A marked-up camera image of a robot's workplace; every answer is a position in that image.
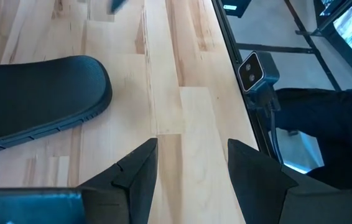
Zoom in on grey table-level camera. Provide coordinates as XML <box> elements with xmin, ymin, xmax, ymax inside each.
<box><xmin>237</xmin><ymin>50</ymin><xmax>281</xmax><ymax>113</ymax></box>

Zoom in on black rubber slide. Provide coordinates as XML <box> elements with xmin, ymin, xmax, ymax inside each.
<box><xmin>0</xmin><ymin>55</ymin><xmax>113</xmax><ymax>159</ymax></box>

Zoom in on black box white labels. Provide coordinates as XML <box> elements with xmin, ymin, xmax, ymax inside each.
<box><xmin>221</xmin><ymin>0</ymin><xmax>253</xmax><ymax>19</ymax></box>

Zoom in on black rig frame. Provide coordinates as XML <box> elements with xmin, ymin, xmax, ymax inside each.
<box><xmin>210</xmin><ymin>0</ymin><xmax>285</xmax><ymax>164</ymax></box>

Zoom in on black camera cable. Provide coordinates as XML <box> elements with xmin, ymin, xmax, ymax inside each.
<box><xmin>267</xmin><ymin>110</ymin><xmax>286</xmax><ymax>166</ymax></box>

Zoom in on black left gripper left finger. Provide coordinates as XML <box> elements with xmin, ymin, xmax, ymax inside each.
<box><xmin>78</xmin><ymin>138</ymin><xmax>159</xmax><ymax>224</ymax></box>

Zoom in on person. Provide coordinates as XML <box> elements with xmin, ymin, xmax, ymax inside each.
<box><xmin>271</xmin><ymin>79</ymin><xmax>352</xmax><ymax>190</ymax></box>

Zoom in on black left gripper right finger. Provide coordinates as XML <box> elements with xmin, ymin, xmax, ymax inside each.
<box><xmin>227</xmin><ymin>138</ymin><xmax>352</xmax><ymax>224</ymax></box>

